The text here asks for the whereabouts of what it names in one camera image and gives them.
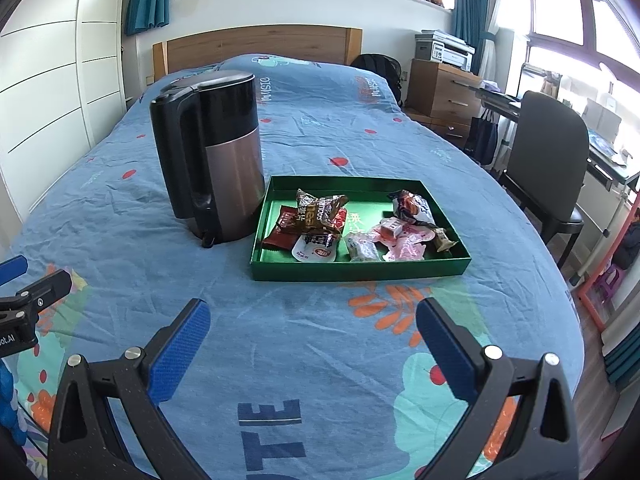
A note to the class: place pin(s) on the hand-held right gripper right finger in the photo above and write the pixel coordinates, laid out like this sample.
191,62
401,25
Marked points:
442,345

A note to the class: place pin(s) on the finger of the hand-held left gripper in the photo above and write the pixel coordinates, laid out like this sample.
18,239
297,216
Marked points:
12,266
47,287

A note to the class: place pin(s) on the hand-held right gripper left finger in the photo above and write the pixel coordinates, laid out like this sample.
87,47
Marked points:
182,345

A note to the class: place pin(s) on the cream twisted candy packet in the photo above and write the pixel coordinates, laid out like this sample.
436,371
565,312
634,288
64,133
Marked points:
442,240

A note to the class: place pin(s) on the pink cartoon-shaped packet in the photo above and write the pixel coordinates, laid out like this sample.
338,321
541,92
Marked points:
407,245

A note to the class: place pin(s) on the green box tray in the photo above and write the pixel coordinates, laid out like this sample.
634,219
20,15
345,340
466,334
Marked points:
360,270

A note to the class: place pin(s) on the pink and white candy packet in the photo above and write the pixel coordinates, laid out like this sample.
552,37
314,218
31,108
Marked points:
362,249

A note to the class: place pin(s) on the clear red-ended snack bar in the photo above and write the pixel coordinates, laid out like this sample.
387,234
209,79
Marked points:
391,230

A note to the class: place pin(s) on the dark orange and white packet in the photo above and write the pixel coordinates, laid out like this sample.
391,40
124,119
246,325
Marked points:
411,208

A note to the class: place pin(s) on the dark red packet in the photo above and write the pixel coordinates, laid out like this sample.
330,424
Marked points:
281,232

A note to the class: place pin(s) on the red and white snack packet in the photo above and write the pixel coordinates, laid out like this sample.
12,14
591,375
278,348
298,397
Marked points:
315,249

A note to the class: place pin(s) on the brown snack packet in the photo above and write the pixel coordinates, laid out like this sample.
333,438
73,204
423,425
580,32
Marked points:
320,207

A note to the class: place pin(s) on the person's left forearm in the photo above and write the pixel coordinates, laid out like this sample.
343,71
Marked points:
10,400

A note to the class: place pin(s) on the blue printed bed sheet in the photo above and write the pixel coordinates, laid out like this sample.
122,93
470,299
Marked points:
310,330

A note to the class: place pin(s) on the orange framed mirror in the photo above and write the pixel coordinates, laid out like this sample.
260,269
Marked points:
597,305

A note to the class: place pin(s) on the black and bronze electric kettle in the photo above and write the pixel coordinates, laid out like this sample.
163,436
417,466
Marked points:
225,170

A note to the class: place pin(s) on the dark shopping bag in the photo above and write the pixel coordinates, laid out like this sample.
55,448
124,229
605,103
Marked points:
482,140

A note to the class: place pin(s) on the white wardrobe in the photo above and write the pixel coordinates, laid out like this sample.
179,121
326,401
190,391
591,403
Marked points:
55,60

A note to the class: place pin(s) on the black chair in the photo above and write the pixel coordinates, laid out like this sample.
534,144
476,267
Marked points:
547,150

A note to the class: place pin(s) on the wooden drawer cabinet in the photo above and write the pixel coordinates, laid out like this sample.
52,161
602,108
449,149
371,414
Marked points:
442,100

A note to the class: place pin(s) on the desk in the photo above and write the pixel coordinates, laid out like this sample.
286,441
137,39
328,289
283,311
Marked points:
605,160

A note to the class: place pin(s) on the black backpack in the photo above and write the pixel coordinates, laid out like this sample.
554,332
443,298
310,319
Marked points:
380,72

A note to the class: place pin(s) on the white printer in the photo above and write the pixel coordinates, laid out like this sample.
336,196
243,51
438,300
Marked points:
445,50

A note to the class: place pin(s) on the wooden headboard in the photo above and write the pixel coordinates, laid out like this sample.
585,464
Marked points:
260,45

